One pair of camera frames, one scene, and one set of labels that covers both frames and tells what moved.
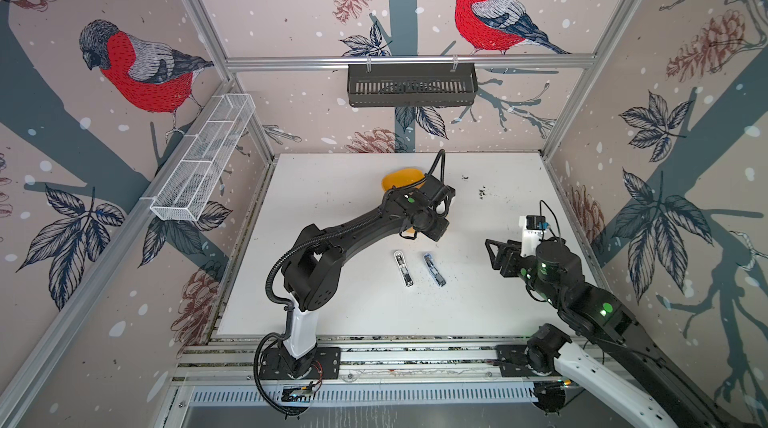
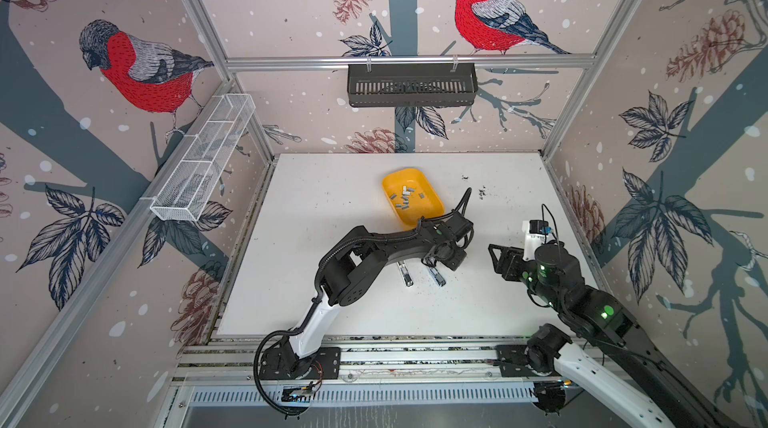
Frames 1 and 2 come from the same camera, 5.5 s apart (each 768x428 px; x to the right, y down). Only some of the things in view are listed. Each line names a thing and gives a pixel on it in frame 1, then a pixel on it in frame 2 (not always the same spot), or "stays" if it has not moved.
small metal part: [403, 268] stays
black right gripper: [511, 252] stays
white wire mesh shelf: [202, 156] stays
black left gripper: [436, 234] → [455, 264]
